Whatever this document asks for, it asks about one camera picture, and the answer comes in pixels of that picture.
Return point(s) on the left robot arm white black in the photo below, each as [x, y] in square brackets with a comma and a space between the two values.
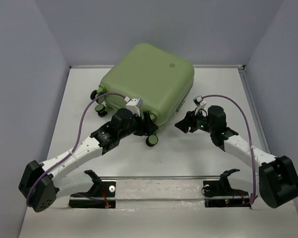
[41, 184]

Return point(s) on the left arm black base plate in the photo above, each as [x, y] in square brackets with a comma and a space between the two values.
[98, 197]

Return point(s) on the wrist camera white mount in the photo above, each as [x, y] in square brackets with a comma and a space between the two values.
[200, 104]
[134, 105]

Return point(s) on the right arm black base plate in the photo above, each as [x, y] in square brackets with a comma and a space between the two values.
[217, 197]

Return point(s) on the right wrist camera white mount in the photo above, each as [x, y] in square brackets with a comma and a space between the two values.
[200, 104]

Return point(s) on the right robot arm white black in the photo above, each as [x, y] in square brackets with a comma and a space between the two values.
[274, 179]

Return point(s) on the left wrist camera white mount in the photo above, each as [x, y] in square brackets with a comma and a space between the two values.
[134, 105]

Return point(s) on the green hard-shell suitcase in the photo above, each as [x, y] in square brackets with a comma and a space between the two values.
[160, 79]

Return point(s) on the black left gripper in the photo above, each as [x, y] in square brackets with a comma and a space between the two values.
[146, 129]

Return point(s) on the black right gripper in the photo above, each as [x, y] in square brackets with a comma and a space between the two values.
[189, 120]

